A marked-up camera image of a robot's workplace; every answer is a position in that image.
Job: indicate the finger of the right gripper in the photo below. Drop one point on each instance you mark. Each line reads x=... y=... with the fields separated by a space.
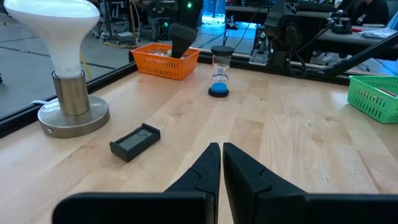
x=177 y=40
x=188 y=37

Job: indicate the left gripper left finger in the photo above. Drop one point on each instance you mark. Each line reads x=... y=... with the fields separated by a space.
x=124 y=208

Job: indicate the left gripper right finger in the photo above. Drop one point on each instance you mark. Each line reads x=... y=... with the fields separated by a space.
x=280 y=207

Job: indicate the white USB wall charger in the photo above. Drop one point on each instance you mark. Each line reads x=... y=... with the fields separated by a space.
x=160 y=52

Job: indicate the green plastic basket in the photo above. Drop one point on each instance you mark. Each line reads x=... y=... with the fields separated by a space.
x=370 y=99

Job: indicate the grey office desk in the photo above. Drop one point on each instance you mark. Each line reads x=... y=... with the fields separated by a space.
x=357 y=35

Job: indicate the black box with green lights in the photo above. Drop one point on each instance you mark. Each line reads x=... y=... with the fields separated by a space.
x=161 y=31

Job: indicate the orange plastic basket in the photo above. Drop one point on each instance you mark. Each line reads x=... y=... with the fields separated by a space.
x=161 y=67

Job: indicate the blue sand hourglass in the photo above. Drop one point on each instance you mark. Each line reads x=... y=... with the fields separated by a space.
x=219 y=88

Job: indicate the small black digital display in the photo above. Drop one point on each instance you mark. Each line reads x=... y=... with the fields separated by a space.
x=133 y=143

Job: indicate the white bulb table lamp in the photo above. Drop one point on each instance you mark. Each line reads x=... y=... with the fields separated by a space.
x=53 y=18

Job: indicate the person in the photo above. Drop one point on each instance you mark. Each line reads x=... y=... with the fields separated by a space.
x=370 y=12

